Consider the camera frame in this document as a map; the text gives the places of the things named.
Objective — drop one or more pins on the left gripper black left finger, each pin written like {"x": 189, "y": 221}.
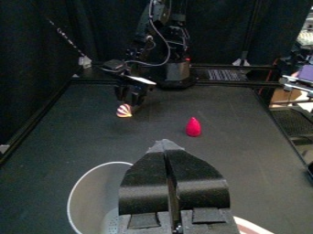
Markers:
{"x": 142, "y": 182}

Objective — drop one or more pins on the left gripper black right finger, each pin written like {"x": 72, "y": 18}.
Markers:
{"x": 200, "y": 186}

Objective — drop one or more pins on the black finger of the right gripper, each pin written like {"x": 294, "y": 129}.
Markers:
{"x": 119, "y": 97}
{"x": 137, "y": 105}

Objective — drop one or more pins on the striped toy onion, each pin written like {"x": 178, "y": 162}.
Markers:
{"x": 123, "y": 111}

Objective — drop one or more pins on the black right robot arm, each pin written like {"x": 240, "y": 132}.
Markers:
{"x": 175, "y": 45}

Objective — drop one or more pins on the grey bowl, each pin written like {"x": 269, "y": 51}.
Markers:
{"x": 91, "y": 198}

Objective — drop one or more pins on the red toy strawberry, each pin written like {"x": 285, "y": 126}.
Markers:
{"x": 193, "y": 128}

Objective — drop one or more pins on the pink striped cloth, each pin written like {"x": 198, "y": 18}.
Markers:
{"x": 250, "y": 227}

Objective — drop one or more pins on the black vented panel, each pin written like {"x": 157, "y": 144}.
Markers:
{"x": 224, "y": 75}

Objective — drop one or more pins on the black mesh panel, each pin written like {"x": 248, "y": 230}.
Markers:
{"x": 293, "y": 122}

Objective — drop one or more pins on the brown cardboard box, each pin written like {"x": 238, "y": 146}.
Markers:
{"x": 285, "y": 97}

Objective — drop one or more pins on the aluminium profile bar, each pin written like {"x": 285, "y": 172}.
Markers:
{"x": 296, "y": 84}

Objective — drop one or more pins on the purple box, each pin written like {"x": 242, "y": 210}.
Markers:
{"x": 307, "y": 72}

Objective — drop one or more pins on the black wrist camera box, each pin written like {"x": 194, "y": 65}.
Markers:
{"x": 114, "y": 65}

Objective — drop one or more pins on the white corner bracket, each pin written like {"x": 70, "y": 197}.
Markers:
{"x": 241, "y": 59}
{"x": 84, "y": 61}

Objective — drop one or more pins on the black frame bar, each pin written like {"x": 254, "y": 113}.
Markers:
{"x": 36, "y": 119}
{"x": 281, "y": 125}
{"x": 228, "y": 83}

